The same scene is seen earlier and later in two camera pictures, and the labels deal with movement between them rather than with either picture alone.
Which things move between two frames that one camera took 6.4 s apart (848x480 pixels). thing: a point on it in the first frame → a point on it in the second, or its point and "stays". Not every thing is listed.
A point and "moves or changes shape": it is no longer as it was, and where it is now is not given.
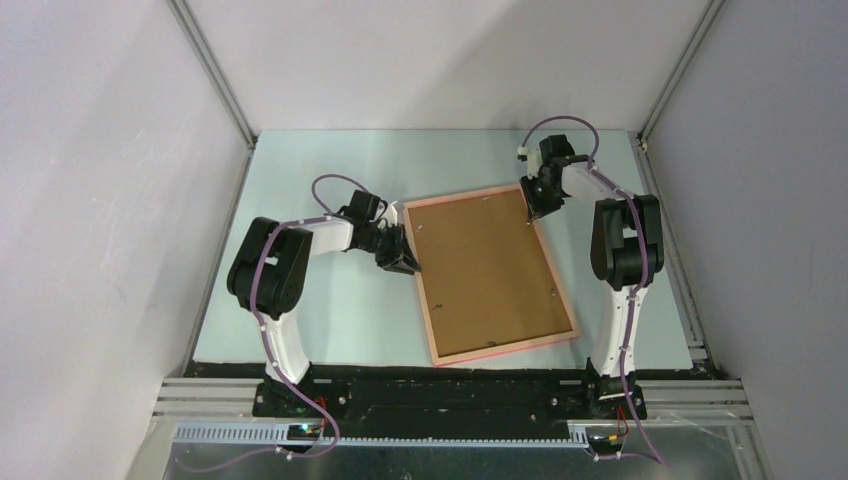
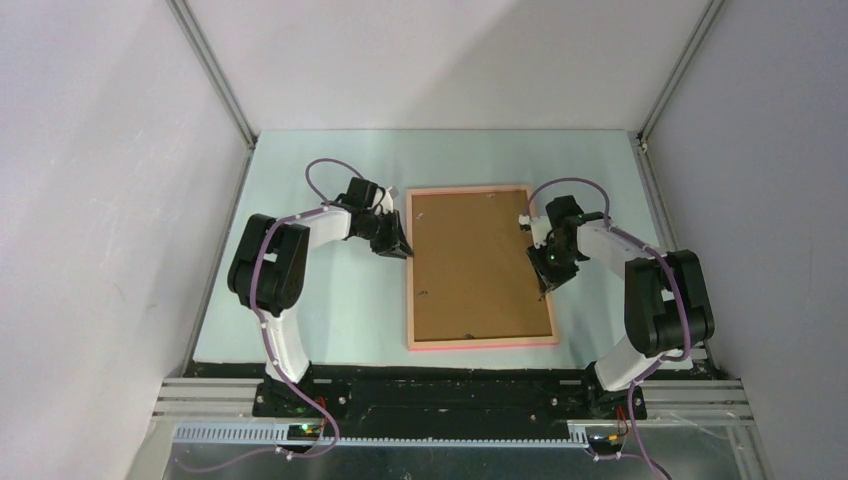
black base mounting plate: (450, 395) stays
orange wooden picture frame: (488, 283) moves or changes shape
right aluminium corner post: (681, 69) stays
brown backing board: (486, 277) moves or changes shape
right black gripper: (537, 208) → (547, 278)
